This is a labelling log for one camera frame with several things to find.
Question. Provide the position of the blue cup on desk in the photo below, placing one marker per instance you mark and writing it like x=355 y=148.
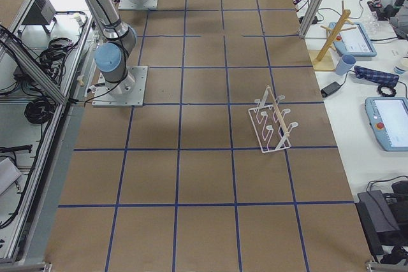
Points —
x=345 y=63

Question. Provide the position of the white paper cup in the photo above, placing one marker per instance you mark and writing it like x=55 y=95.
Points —
x=401 y=66

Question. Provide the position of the black power adapter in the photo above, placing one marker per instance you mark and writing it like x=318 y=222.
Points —
x=330 y=89

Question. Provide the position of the wooden mug tree stand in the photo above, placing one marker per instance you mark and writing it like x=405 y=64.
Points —
x=321 y=60

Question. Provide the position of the blue teach pendant far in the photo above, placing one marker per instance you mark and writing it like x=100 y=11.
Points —
x=354 y=40

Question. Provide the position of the blue teach pendant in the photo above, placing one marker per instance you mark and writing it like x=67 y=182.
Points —
x=354 y=40
x=388 y=120

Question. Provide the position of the blue teach pendant near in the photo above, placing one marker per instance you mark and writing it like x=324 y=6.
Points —
x=388 y=120

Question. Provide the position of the blue checked cloth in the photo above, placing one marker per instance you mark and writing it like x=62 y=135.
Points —
x=379 y=77

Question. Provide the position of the white wire cup rack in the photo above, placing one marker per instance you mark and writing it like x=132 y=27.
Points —
x=271 y=130

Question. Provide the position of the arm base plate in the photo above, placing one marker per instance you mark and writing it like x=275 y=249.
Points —
x=138 y=5
x=130 y=92

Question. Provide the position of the aluminium frame post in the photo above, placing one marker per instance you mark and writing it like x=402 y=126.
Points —
x=315 y=1

